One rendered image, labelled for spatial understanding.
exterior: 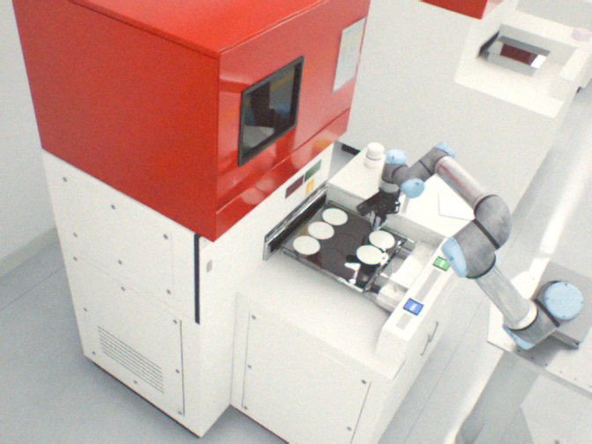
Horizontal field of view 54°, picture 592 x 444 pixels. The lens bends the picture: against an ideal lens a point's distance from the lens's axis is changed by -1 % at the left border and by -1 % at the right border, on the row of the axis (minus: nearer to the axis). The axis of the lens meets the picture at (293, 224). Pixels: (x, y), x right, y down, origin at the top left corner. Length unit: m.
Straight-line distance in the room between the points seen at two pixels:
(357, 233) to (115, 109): 1.07
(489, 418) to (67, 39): 2.15
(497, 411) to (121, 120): 1.88
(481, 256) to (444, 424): 1.32
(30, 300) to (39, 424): 0.73
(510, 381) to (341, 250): 0.86
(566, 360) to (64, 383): 2.12
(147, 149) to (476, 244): 0.98
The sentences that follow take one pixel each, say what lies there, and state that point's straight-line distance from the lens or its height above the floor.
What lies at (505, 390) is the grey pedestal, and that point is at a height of 0.46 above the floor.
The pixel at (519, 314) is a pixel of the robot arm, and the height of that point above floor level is 1.04.
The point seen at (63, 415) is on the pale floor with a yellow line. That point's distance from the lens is 2.89.
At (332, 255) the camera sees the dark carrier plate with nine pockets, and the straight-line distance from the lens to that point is 2.21.
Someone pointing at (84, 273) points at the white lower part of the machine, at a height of 0.70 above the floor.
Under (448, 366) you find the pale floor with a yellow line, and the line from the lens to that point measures 3.17.
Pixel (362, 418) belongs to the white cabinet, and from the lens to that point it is 2.23.
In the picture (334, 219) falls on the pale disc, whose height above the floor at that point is 0.90.
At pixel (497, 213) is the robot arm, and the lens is 1.82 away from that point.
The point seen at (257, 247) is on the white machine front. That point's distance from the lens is 2.13.
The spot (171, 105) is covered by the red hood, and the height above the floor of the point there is 1.62.
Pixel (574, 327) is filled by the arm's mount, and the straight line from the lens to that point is 2.32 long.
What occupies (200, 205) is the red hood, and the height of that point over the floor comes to 1.34.
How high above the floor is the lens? 2.41
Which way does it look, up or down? 41 degrees down
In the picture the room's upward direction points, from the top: 8 degrees clockwise
